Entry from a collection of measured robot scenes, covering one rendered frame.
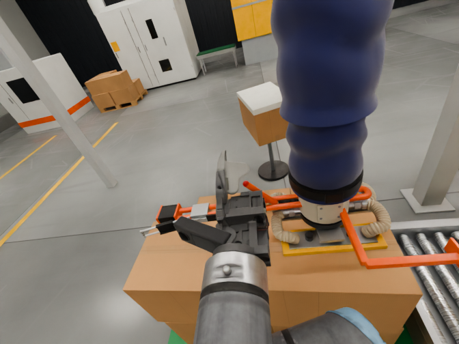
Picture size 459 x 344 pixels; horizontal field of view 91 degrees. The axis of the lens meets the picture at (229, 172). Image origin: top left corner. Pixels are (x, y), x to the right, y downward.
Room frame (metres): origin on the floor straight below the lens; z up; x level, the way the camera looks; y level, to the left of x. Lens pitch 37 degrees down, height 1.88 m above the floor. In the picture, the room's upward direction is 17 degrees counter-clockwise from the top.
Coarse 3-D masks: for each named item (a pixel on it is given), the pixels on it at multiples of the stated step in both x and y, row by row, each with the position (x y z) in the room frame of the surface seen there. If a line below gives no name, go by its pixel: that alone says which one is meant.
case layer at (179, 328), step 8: (272, 192) 1.34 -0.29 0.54; (288, 192) 1.29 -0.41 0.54; (200, 200) 1.51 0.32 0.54; (208, 200) 1.48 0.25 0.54; (216, 200) 1.45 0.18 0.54; (176, 328) 0.59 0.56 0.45; (184, 328) 0.57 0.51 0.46; (192, 328) 0.56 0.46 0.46; (272, 328) 0.45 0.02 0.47; (280, 328) 0.43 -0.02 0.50; (184, 336) 0.59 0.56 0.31; (192, 336) 0.57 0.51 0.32; (384, 336) 0.29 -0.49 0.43; (392, 336) 0.28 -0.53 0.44
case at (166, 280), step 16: (208, 224) 0.85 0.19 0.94; (160, 240) 0.84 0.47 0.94; (176, 240) 0.80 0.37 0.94; (144, 256) 0.76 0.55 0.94; (160, 256) 0.74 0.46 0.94; (176, 256) 0.71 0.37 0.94; (192, 256) 0.68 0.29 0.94; (208, 256) 0.65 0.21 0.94; (144, 272) 0.67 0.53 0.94; (160, 272) 0.64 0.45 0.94; (176, 272) 0.62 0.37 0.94; (192, 272) 0.60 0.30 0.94; (128, 288) 0.61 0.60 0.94; (144, 288) 0.59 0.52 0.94; (160, 288) 0.57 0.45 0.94; (176, 288) 0.54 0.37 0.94; (192, 288) 0.52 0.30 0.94; (144, 304) 0.60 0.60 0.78; (160, 304) 0.58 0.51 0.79; (176, 304) 0.55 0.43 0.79; (192, 304) 0.53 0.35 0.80; (160, 320) 0.61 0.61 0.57; (176, 320) 0.58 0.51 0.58; (192, 320) 0.55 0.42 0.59
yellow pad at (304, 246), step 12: (312, 228) 0.51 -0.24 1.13; (360, 228) 0.45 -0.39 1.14; (300, 240) 0.47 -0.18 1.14; (312, 240) 0.46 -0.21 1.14; (348, 240) 0.42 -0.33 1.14; (360, 240) 0.41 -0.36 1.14; (372, 240) 0.40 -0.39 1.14; (384, 240) 0.39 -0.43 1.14; (288, 252) 0.44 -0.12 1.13; (300, 252) 0.43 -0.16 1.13; (312, 252) 0.42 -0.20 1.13; (324, 252) 0.41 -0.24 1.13; (336, 252) 0.40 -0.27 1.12
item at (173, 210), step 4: (176, 204) 0.71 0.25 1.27; (160, 208) 0.72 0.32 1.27; (164, 208) 0.71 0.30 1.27; (168, 208) 0.70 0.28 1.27; (172, 208) 0.69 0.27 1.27; (176, 208) 0.69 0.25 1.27; (160, 212) 0.69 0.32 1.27; (164, 212) 0.68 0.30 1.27; (168, 212) 0.68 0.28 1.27; (172, 212) 0.67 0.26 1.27; (176, 212) 0.67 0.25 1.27; (156, 216) 0.67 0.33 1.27; (160, 216) 0.67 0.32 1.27; (164, 216) 0.66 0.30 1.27; (168, 216) 0.65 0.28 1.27; (172, 216) 0.65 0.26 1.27; (176, 216) 0.65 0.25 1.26; (160, 220) 0.66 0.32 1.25; (164, 220) 0.66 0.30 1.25; (168, 220) 0.65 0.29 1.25
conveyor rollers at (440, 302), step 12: (408, 240) 0.65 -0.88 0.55; (420, 240) 0.63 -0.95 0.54; (444, 240) 0.59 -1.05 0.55; (408, 252) 0.59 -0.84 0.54; (432, 252) 0.55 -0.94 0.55; (444, 252) 0.55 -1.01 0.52; (420, 276) 0.46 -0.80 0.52; (444, 276) 0.43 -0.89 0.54; (432, 288) 0.39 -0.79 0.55; (456, 288) 0.36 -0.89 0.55; (420, 300) 0.36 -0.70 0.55; (444, 300) 0.33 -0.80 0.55; (456, 300) 0.32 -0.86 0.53; (444, 312) 0.29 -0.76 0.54; (432, 324) 0.26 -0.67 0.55; (456, 324) 0.24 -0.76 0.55; (444, 336) 0.22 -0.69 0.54; (456, 336) 0.20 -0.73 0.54
